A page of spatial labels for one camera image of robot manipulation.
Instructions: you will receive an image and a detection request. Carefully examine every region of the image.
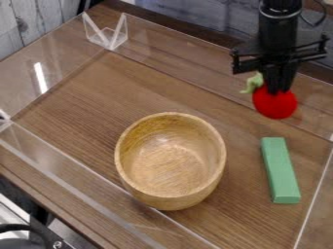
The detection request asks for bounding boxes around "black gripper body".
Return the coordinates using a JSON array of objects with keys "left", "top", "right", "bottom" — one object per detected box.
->
[{"left": 230, "top": 13, "right": 329, "bottom": 74}]

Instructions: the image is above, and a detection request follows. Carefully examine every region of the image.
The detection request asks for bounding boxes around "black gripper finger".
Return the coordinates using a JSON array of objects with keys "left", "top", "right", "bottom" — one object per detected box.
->
[
  {"left": 279, "top": 61, "right": 299, "bottom": 92},
  {"left": 262, "top": 65, "right": 279, "bottom": 95}
]

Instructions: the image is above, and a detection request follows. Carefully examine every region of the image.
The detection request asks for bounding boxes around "red felt strawberry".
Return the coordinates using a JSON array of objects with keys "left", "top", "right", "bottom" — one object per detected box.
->
[{"left": 241, "top": 72, "right": 298, "bottom": 120}]

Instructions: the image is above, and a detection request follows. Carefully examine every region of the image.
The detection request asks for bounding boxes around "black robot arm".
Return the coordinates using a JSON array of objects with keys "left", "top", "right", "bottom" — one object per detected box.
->
[{"left": 230, "top": 0, "right": 329, "bottom": 95}]

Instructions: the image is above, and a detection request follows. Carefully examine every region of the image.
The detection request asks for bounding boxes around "wooden bowl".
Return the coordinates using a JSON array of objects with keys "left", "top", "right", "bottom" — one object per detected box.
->
[{"left": 115, "top": 112, "right": 226, "bottom": 211}]

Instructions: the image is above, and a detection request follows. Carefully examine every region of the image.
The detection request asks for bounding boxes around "green rectangular block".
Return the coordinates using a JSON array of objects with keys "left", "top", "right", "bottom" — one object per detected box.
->
[{"left": 261, "top": 137, "right": 302, "bottom": 204}]

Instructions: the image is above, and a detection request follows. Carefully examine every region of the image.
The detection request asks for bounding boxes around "clear acrylic tray enclosure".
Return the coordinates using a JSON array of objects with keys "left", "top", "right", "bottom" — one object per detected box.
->
[{"left": 0, "top": 18, "right": 333, "bottom": 249}]

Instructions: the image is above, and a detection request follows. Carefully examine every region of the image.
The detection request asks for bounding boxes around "black metal bracket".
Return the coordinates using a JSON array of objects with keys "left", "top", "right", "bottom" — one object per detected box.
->
[{"left": 28, "top": 217, "right": 75, "bottom": 249}]

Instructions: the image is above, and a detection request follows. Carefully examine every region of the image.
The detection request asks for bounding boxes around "black cable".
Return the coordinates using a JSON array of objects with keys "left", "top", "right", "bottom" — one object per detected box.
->
[{"left": 0, "top": 223, "right": 32, "bottom": 249}]

